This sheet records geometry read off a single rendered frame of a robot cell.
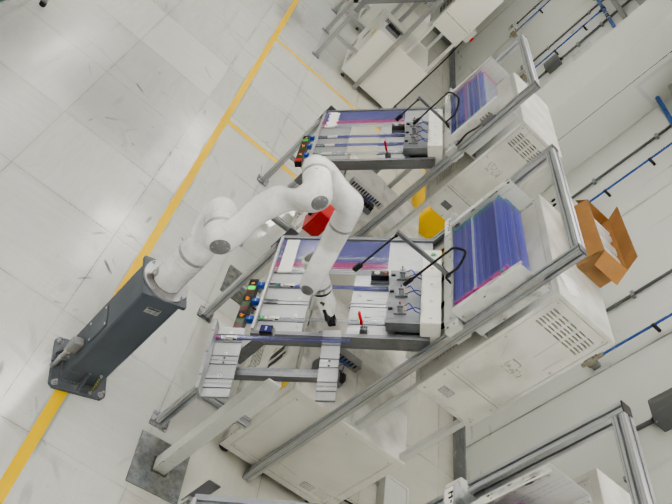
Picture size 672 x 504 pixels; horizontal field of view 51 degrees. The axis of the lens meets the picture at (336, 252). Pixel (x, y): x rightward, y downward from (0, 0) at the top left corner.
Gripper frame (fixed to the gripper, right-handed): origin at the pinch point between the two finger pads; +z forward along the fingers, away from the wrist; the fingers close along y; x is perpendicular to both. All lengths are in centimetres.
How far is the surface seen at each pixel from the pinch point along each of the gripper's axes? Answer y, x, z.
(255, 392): -35.7, 24.9, 1.8
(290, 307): 8.0, 18.3, -2.4
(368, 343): -10.0, -15.1, 5.3
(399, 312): -1.1, -28.2, -1.4
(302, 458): -10, 30, 71
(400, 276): 21.4, -27.5, -2.3
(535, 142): 135, -93, 3
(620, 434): -91, -93, -30
